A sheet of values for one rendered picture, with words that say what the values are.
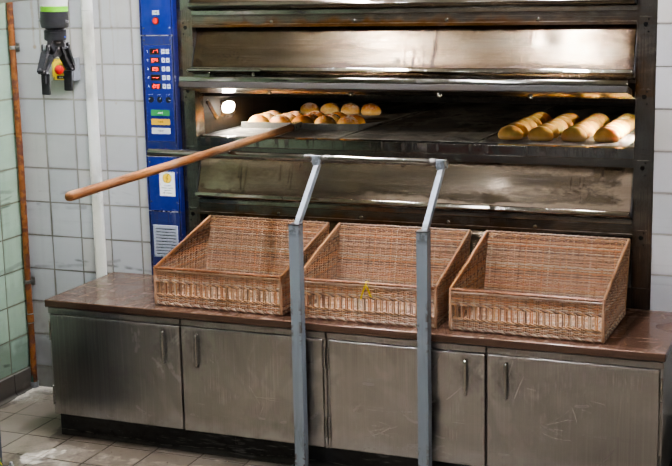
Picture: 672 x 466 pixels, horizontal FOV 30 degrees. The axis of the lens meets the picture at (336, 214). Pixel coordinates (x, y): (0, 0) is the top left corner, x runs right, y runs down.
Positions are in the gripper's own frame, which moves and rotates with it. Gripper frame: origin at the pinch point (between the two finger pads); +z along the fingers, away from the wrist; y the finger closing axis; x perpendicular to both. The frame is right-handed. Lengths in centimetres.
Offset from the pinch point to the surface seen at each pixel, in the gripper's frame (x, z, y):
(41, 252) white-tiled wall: -80, 87, -103
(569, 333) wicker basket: 167, 82, -48
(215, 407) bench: 34, 125, -46
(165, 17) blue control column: -12, -19, -100
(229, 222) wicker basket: 16, 65, -98
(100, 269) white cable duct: -48, 91, -101
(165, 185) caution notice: -14, 51, -99
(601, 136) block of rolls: 165, 23, -115
